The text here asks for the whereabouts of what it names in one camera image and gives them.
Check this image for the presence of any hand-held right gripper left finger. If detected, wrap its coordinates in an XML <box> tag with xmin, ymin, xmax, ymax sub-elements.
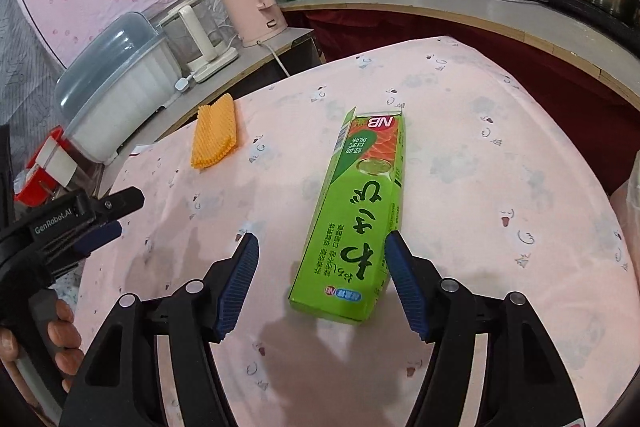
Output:
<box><xmin>59</xmin><ymin>232</ymin><xmax>261</xmax><ymax>427</ymax></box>

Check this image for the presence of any red plastic basin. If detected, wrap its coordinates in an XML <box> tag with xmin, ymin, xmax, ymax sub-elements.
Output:
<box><xmin>12</xmin><ymin>127</ymin><xmax>66</xmax><ymax>208</ymax></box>

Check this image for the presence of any dark red cloth skirt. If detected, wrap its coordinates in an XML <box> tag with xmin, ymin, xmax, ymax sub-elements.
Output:
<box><xmin>282</xmin><ymin>4</ymin><xmax>640</xmax><ymax>198</ymax></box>

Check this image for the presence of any person's left hand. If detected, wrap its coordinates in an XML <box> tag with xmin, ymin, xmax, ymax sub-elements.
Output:
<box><xmin>0</xmin><ymin>298</ymin><xmax>85</xmax><ymax>380</ymax></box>

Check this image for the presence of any pink printed tablecloth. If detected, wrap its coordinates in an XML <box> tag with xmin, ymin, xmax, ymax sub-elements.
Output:
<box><xmin>47</xmin><ymin>36</ymin><xmax>640</xmax><ymax>427</ymax></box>

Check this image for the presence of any green cardboard box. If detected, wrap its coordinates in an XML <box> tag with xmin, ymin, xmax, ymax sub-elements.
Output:
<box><xmin>288</xmin><ymin>107</ymin><xmax>407</xmax><ymax>324</ymax></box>

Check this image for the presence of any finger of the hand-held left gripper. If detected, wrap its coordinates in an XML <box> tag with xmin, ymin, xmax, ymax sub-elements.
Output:
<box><xmin>90</xmin><ymin>187</ymin><xmax>146</xmax><ymax>222</ymax></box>
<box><xmin>65</xmin><ymin>221</ymin><xmax>123</xmax><ymax>260</ymax></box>

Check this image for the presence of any orange folded cloth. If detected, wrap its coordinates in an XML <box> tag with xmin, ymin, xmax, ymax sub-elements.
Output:
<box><xmin>190</xmin><ymin>93</ymin><xmax>240</xmax><ymax>171</ymax></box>

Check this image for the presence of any white dish drainer tub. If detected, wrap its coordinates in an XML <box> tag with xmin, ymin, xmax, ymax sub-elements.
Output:
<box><xmin>54</xmin><ymin>12</ymin><xmax>183</xmax><ymax>165</ymax></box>

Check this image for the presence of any white power cord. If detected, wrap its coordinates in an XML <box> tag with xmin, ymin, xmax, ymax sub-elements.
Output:
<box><xmin>257</xmin><ymin>39</ymin><xmax>292</xmax><ymax>78</ymax></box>

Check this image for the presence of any white-lidded clear jar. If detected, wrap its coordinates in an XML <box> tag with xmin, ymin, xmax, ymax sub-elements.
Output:
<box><xmin>37</xmin><ymin>139</ymin><xmax>96</xmax><ymax>200</ymax></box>

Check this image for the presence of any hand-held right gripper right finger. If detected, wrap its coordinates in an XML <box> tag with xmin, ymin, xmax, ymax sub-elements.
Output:
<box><xmin>384</xmin><ymin>230</ymin><xmax>586</xmax><ymax>427</ymax></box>

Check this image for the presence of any pink electric kettle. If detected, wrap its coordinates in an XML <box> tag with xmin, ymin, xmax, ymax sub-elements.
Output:
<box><xmin>212</xmin><ymin>0</ymin><xmax>289</xmax><ymax>48</ymax></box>

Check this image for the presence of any white blender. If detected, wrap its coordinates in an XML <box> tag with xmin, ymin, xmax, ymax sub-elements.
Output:
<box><xmin>159</xmin><ymin>0</ymin><xmax>240</xmax><ymax>84</ymax></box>

